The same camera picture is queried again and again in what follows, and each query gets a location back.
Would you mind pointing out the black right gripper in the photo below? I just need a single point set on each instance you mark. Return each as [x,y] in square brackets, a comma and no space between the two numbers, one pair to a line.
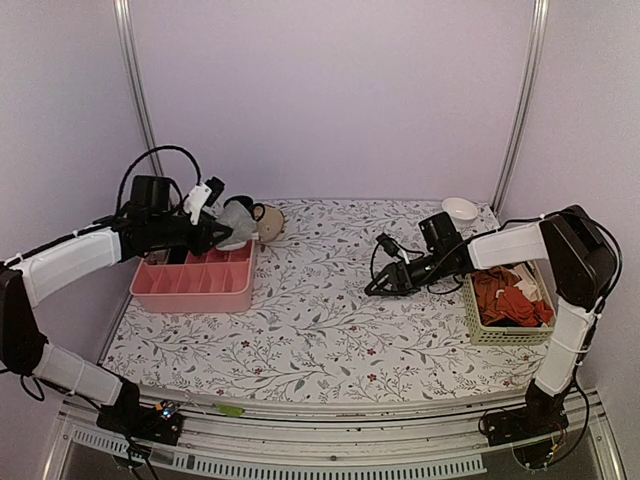
[399,275]

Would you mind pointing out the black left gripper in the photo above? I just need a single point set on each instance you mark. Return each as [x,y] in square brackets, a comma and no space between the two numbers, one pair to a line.
[203,242]

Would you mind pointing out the grey boxer underwear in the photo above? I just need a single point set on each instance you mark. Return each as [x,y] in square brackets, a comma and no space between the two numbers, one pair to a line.
[240,220]

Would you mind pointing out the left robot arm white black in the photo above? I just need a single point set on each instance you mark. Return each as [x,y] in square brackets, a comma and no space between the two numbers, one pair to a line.
[146,223]

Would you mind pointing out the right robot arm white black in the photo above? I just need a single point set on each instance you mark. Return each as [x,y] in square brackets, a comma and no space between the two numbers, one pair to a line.
[585,260]

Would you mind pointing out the black rolled garment in organizer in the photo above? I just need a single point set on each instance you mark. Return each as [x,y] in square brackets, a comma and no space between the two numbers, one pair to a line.
[177,256]

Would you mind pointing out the dark blue mug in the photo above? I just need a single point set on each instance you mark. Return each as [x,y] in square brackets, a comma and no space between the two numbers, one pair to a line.
[245,201]

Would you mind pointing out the pink divided organizer box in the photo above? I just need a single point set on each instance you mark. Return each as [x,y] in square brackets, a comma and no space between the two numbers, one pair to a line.
[217,282]

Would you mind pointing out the beige plush toy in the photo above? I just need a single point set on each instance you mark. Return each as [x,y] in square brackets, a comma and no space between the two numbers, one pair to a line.
[269,220]

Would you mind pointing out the white bowl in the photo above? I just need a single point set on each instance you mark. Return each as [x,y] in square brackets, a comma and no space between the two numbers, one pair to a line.
[461,211]

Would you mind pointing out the orange clothes in basket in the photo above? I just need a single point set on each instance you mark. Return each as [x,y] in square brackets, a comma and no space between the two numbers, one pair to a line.
[505,299]

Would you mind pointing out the floral tablecloth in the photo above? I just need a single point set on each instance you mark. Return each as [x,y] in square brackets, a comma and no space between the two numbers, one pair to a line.
[312,335]

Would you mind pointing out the pale green plastic basket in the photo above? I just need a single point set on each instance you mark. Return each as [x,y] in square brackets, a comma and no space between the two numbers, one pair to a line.
[494,336]

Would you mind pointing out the green tape scrap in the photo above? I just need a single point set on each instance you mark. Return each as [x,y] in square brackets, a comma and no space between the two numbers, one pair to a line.
[229,410]

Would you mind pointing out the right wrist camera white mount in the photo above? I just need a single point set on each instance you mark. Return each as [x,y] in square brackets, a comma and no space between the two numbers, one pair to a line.
[392,248]

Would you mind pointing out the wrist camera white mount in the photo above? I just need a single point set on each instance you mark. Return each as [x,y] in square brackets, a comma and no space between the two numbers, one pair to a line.
[204,194]
[392,248]

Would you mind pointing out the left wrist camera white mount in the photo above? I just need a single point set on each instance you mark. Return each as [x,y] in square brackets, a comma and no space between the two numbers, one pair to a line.
[204,194]

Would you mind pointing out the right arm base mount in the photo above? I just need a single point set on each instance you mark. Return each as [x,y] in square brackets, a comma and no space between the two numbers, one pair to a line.
[508,425]

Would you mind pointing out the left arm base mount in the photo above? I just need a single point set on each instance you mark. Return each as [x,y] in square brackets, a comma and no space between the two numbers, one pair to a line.
[133,420]

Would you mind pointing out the left aluminium frame post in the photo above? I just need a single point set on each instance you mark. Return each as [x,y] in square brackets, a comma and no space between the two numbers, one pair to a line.
[125,31]

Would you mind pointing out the aluminium frame post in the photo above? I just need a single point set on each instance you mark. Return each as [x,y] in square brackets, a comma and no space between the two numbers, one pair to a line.
[125,31]
[532,63]

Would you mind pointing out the right aluminium frame post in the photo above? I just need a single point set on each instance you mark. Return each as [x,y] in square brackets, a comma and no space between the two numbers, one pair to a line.
[532,63]

